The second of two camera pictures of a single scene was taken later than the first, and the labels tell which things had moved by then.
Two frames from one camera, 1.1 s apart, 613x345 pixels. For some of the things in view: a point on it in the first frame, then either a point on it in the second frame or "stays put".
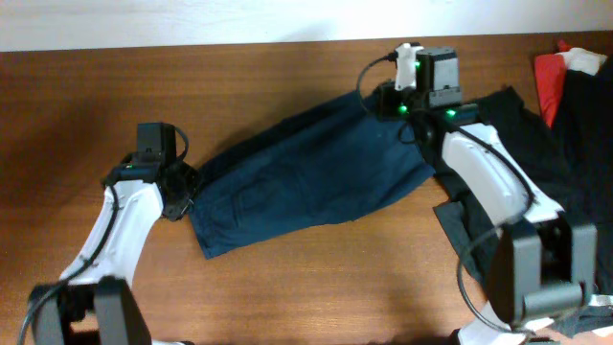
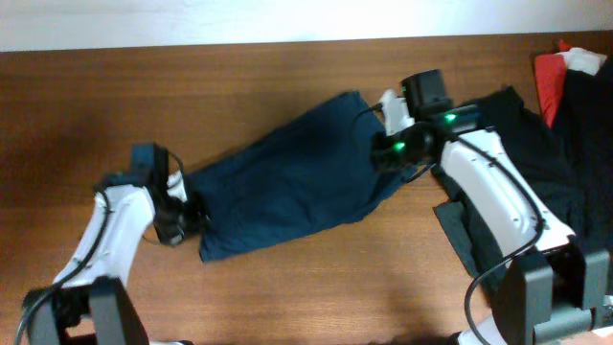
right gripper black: x=390 y=110 → x=387 y=156
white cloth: x=583 y=60 stays put
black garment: x=556 y=155 stays put
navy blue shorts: x=331 y=162 stays put
